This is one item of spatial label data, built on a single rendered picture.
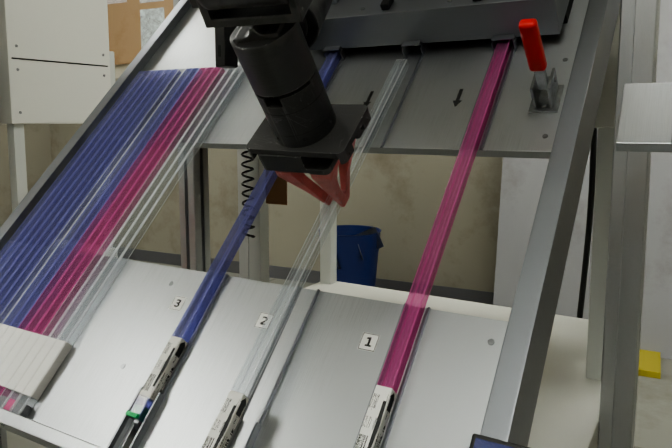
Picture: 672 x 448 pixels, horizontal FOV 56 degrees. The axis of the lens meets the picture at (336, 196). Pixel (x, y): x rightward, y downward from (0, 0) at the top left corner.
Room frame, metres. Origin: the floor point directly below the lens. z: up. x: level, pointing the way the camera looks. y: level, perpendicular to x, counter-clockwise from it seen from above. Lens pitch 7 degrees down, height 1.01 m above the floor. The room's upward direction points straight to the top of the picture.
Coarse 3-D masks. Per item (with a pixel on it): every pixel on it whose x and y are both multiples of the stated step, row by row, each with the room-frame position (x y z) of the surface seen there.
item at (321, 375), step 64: (128, 320) 0.64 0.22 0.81; (256, 320) 0.57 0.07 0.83; (320, 320) 0.55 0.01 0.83; (384, 320) 0.52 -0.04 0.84; (448, 320) 0.50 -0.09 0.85; (64, 384) 0.60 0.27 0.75; (128, 384) 0.58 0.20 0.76; (192, 384) 0.55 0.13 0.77; (256, 384) 0.52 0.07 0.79; (320, 384) 0.50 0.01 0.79; (448, 384) 0.46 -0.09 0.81
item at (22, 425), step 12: (0, 408) 0.58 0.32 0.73; (0, 420) 0.57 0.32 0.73; (12, 420) 0.57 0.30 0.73; (24, 420) 0.56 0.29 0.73; (12, 432) 0.64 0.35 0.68; (24, 432) 0.55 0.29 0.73; (36, 432) 0.55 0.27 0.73; (48, 432) 0.54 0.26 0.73; (60, 432) 0.54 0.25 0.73; (48, 444) 0.56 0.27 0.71; (60, 444) 0.53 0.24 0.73; (72, 444) 0.52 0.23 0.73; (84, 444) 0.52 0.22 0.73
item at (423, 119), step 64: (576, 0) 0.74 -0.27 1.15; (192, 64) 0.97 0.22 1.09; (320, 64) 0.84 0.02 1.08; (384, 64) 0.79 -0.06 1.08; (448, 64) 0.74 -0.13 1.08; (512, 64) 0.70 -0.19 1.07; (256, 128) 0.79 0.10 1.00; (384, 128) 0.70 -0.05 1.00; (448, 128) 0.67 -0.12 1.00; (512, 128) 0.63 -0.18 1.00
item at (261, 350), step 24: (384, 96) 0.72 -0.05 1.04; (360, 144) 0.67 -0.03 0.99; (336, 216) 0.62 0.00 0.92; (312, 240) 0.59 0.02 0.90; (312, 264) 0.58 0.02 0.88; (288, 288) 0.55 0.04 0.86; (288, 312) 0.54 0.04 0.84; (264, 336) 0.52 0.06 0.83; (264, 360) 0.51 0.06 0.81; (240, 384) 0.49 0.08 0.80
